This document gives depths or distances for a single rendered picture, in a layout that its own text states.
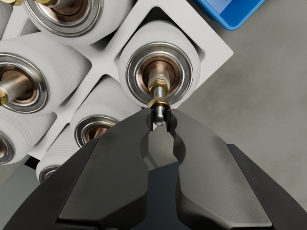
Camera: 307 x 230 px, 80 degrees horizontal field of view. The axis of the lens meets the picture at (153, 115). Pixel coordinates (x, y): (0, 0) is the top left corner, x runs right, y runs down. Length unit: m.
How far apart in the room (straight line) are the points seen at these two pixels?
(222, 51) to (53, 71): 0.22
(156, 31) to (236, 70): 0.34
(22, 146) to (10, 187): 0.16
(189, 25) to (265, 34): 0.27
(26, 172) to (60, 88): 0.29
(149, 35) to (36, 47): 0.13
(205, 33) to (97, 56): 0.16
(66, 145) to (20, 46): 0.16
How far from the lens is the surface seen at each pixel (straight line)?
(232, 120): 0.58
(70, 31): 0.22
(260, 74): 0.54
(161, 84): 0.17
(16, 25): 0.33
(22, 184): 0.49
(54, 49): 0.27
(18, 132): 0.32
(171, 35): 0.21
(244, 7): 0.39
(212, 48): 0.29
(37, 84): 0.25
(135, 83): 0.21
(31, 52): 0.25
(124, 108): 0.25
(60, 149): 0.34
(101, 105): 0.25
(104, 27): 0.21
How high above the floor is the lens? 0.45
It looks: 59 degrees down
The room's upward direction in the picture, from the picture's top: 178 degrees counter-clockwise
